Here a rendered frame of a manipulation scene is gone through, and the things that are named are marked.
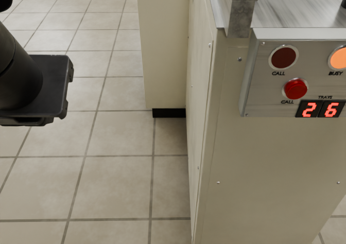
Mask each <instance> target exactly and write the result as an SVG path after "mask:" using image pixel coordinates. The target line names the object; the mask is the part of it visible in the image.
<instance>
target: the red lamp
mask: <svg viewBox="0 0 346 244"><path fill-rule="evenodd" d="M295 59H296V53H295V51H294V50H293V49H291V48H281V49H279V50H277V51H276V52H275V53H274V54H273V56H272V58H271V62H272V65H273V66H274V67H276V68H286V67H288V66H290V65H291V64H292V63H293V62H294V61H295Z"/></svg>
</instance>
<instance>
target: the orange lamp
mask: <svg viewBox="0 0 346 244"><path fill-rule="evenodd" d="M331 65H332V66H333V67H334V68H344V67H346V48H343V49H341V50H339V51H337V52H336V53H335V54H334V55H333V56H332V58H331Z"/></svg>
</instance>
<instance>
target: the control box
mask: <svg viewBox="0 0 346 244"><path fill-rule="evenodd" d="M281 48H291V49H293V50H294V51H295V53H296V59H295V61H294V62H293V63H292V64H291V65H290V66H288V67H286V68H276V67H274V66H273V65H272V62H271V58H272V56H273V54H274V53H275V52H276V51H277V50H279V49H281ZM343 48H346V28H253V29H252V31H251V37H250V42H249V50H248V55H247V60H246V66H245V71H244V76H243V81H242V85H241V90H240V96H239V101H238V108H239V112H240V116H241V117H303V115H302V114H303V111H305V110H306V109H305V106H306V105H308V103H315V105H316V107H315V109H313V111H314V112H313V114H312V115H310V117H325V116H326V115H325V113H326V111H328V109H327V108H328V106H329V105H331V103H339V104H338V105H339V107H338V109H336V110H335V111H336V113H335V115H333V116H332V117H346V67H344V68H334V67H333V66H332V65H331V58H332V56H333V55H334V54H335V53H336V52H337V51H339V50H341V49H343ZM293 81H302V82H304V83H305V84H306V86H307V92H306V94H305V95H304V96H303V97H301V98H299V99H289V98H287V96H286V94H285V88H286V86H287V85H288V84H290V83H291V82H293Z"/></svg>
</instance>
